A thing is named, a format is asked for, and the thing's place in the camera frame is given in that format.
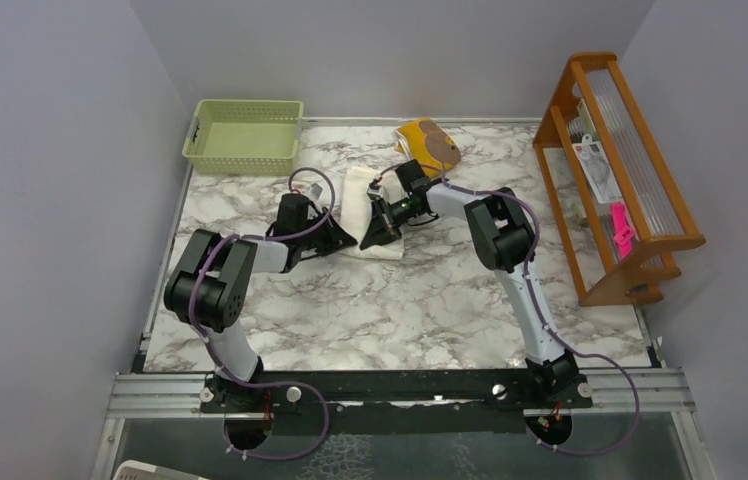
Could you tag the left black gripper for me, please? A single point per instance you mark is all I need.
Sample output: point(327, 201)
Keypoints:
point(337, 238)

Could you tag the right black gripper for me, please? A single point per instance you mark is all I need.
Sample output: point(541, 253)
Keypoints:
point(381, 228)

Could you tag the white towel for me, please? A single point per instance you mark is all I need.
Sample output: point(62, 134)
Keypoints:
point(356, 213)

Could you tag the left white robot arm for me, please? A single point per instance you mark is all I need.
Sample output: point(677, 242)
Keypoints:
point(208, 286)

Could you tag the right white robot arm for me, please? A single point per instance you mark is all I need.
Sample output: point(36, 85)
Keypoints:
point(505, 237)

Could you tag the yellow bear towel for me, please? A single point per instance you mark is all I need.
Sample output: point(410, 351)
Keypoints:
point(425, 141)

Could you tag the green plastic basket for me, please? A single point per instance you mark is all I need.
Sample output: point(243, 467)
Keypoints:
point(244, 137)

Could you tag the white paper package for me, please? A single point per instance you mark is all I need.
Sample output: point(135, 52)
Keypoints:
point(597, 170)

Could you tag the wooden rack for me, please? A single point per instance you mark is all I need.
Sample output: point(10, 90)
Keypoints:
point(593, 97)

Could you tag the pink clip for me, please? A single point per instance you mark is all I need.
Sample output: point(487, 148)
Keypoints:
point(623, 233)

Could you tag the white tray corner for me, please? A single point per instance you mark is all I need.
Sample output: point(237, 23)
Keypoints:
point(136, 470)

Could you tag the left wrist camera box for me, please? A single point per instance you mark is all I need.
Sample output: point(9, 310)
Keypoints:
point(314, 193)

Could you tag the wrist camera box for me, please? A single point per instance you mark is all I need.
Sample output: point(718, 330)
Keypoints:
point(376, 191)
point(314, 193)

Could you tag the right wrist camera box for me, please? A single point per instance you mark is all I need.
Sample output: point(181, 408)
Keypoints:
point(376, 191)

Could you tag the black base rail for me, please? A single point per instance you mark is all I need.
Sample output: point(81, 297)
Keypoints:
point(386, 402)

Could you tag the aluminium frame rail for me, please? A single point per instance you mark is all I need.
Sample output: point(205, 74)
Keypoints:
point(177, 395)

